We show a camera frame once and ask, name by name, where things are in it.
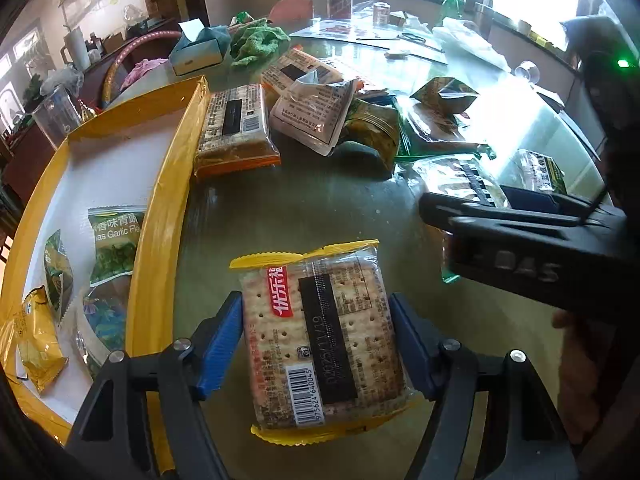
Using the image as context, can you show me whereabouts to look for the green cloth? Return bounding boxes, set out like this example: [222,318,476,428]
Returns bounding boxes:
[229,18,291,68]

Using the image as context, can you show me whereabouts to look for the grey plastic bag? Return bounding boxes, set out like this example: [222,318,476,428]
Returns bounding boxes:
[40,66,85,96]

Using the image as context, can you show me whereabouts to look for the clear green snack packet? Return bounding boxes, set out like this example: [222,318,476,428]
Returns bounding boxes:
[514,149,569,196]

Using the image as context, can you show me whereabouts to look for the yellow-edged cracker pack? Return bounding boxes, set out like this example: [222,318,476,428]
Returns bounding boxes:
[229,239,423,446]

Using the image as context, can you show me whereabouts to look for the puffed green snack packet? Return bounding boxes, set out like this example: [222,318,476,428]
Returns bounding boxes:
[410,77,480,117]

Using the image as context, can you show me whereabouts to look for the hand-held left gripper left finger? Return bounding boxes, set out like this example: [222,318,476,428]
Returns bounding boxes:
[65,290,246,480]

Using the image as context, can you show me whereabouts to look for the white tumbler with straw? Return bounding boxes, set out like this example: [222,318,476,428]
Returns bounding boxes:
[61,27,92,72]

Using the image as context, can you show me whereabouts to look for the black scissors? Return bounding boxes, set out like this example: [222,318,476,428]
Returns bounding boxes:
[397,32,444,54]

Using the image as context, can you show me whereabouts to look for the white printed snack packet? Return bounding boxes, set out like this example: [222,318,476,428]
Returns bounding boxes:
[269,71,359,157]

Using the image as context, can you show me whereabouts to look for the small green snack packet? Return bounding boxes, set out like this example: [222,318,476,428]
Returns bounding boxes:
[44,230,75,323]

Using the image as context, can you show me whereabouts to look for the dark-striped cracker pack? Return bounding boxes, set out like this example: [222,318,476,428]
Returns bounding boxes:
[414,156,508,211]

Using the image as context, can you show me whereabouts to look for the white plastic bag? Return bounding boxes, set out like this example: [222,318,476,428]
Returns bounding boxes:
[432,17,512,72]

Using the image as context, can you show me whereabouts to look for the green pea snack packet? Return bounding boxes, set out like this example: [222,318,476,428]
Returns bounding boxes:
[88,205,147,288]

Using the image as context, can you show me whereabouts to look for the yellow cardboard tray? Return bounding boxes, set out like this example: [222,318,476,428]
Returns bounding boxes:
[0,75,211,480]

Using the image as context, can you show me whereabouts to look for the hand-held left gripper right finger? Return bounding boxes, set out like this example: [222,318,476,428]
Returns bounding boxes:
[389,292,581,480]

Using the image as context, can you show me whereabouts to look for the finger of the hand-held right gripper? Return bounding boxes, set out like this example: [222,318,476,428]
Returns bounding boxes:
[419,192,587,229]
[500,186,626,226]

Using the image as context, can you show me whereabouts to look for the red chair back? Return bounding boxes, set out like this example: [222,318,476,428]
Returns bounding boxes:
[267,0,315,24]

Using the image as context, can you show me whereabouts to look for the tissue box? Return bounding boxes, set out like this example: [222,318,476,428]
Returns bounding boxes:
[169,19,231,77]

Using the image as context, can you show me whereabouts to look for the pink hula hoop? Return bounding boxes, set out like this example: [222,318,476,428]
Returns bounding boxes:
[102,30,182,109]

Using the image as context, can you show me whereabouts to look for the pink cloth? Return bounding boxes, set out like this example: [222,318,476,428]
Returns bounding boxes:
[120,58,170,92]

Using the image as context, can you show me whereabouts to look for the person's right hand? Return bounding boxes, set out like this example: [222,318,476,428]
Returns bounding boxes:
[552,307,617,443]

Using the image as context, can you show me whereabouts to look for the orange-edged cracker pack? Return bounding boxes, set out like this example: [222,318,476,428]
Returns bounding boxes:
[260,49,347,96]
[193,83,282,179]

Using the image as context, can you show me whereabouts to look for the flat green snack packet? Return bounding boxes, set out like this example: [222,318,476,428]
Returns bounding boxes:
[394,105,497,162]

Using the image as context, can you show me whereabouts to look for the printed paper sheet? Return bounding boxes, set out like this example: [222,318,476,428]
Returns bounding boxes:
[290,18,449,64]

